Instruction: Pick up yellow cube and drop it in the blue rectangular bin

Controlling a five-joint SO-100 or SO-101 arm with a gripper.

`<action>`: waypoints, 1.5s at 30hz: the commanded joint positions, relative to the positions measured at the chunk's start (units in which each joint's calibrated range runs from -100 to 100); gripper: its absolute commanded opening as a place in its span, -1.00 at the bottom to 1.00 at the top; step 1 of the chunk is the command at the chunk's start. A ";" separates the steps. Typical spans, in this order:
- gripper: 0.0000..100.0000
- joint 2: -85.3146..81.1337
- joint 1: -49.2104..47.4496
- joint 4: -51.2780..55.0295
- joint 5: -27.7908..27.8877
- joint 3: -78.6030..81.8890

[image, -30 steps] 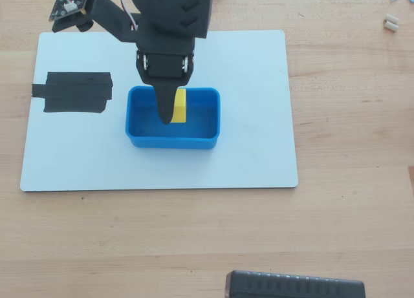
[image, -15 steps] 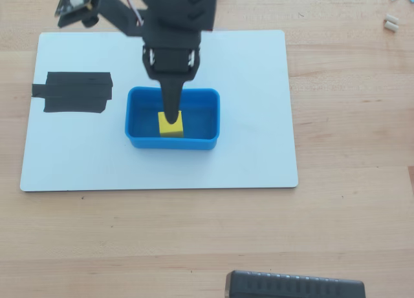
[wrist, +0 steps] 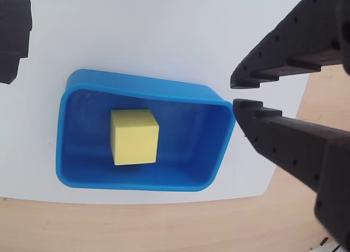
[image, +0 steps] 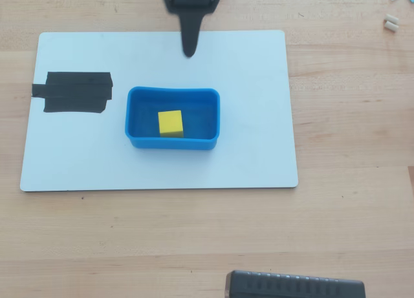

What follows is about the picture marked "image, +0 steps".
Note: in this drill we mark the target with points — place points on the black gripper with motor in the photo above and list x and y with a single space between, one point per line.
190 8

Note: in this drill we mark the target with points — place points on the yellow cube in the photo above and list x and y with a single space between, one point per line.
170 123

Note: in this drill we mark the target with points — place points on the blue rectangular bin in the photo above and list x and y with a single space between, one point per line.
174 143

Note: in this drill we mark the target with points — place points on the white rectangular board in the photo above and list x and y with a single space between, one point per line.
181 168

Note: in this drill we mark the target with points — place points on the black tape patch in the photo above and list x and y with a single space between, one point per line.
74 91

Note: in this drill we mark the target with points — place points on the short white dowel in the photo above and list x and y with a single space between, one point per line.
391 26
391 19

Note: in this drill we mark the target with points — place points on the black ribbed device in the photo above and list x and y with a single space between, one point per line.
294 285

